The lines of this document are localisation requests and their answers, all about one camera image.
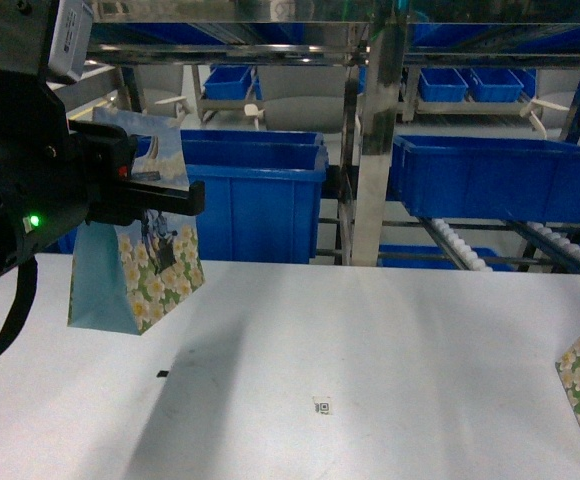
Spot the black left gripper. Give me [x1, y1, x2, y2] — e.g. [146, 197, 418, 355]
[68, 107, 205, 226]

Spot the blue bin behind table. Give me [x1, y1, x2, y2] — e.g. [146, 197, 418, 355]
[181, 130, 329, 264]

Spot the small qr code sticker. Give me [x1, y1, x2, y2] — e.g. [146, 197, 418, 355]
[312, 396, 333, 415]

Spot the blue bin on rollers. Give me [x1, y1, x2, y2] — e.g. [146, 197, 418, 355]
[391, 135, 580, 223]

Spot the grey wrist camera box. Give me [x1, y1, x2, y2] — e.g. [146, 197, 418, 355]
[47, 0, 93, 85]

